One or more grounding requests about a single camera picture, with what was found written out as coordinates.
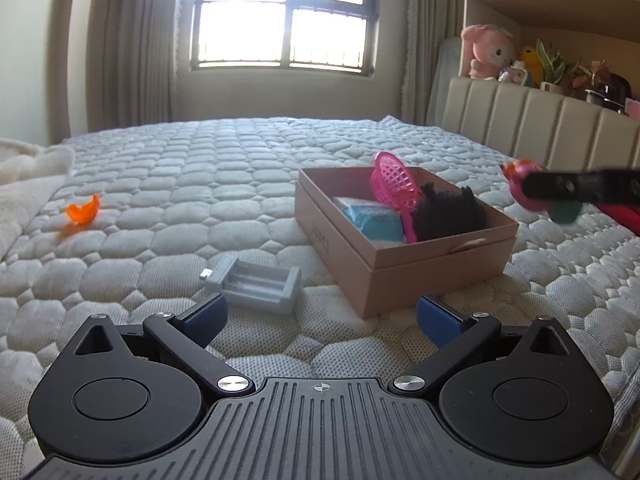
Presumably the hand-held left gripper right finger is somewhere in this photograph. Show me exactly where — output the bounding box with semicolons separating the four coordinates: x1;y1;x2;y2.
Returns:
389;295;571;395

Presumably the pink cardboard box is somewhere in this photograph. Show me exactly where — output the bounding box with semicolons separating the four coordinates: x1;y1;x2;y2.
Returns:
294;165;520;319

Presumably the small white figurine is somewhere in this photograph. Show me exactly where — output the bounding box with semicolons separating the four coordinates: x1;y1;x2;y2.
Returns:
500;62;531;86

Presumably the pink toy racket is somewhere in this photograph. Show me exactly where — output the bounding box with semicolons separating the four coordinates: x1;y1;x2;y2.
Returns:
370;151;422;244

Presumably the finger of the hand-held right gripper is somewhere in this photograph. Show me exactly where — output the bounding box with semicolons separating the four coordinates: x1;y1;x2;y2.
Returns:
522;167;640;206

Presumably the cream padded headboard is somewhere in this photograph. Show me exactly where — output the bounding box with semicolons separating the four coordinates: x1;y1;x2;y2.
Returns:
445;76;640;171

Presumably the white fleece blanket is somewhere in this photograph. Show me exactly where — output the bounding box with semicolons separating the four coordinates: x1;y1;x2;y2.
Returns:
0;137;76;266

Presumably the barred window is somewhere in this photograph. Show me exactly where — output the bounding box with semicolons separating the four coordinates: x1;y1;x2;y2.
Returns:
189;0;375;78

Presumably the orange plastic piece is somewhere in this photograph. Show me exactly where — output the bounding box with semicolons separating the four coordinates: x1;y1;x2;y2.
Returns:
60;194;102;233

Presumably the pink plush toy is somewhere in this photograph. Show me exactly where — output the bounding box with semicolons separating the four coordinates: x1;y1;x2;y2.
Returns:
460;24;517;81

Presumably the white quilted mattress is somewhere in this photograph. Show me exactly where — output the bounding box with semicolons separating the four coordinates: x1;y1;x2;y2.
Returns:
0;115;640;461

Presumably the beige curtain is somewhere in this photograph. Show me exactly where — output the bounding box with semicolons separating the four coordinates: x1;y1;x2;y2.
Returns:
85;0;201;133
400;0;468;126

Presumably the grey battery charger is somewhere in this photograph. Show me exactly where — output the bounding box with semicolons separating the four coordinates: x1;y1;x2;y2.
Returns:
198;255;302;316

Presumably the red cloth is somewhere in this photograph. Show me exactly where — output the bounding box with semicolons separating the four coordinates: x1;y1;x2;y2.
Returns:
595;202;640;236

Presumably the yellow plush toy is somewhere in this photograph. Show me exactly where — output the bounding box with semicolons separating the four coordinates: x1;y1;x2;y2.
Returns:
517;45;543;86

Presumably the pink orange green toy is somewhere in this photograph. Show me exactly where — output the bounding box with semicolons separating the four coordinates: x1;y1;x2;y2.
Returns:
500;158;581;225

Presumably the teal tissue packet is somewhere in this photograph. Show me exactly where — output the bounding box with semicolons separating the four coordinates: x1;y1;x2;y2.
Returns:
332;196;406;243

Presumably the potted green plant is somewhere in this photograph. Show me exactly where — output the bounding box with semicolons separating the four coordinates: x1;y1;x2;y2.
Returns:
535;39;576;93

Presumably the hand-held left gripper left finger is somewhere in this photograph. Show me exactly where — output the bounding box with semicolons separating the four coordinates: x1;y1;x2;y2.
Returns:
75;292;256;396

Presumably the black plush toy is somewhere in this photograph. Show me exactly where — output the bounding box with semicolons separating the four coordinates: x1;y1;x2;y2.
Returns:
412;182;488;242

